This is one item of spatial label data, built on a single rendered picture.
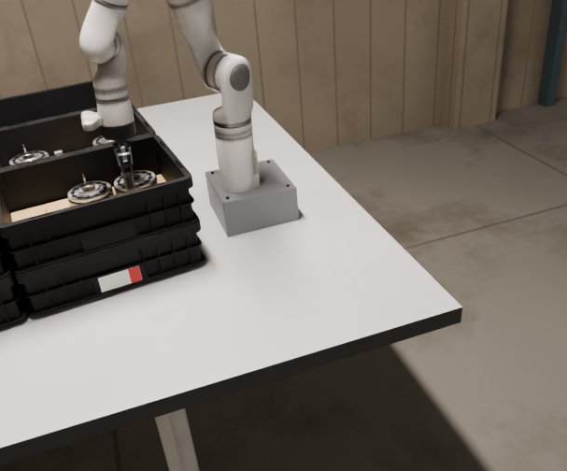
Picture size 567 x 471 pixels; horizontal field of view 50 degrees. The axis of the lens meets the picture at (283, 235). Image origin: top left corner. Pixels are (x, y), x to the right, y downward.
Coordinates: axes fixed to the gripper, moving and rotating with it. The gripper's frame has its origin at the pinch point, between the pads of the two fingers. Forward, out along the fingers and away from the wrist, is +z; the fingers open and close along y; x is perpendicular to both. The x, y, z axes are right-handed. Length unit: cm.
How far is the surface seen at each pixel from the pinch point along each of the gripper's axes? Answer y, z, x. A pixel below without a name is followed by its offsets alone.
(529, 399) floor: -25, 85, -106
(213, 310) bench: -33.0, 18.6, -11.1
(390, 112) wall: 186, 62, -165
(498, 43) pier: 174, 26, -228
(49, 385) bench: -42, 20, 22
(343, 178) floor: 144, 80, -116
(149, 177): 3.4, 1.7, -5.2
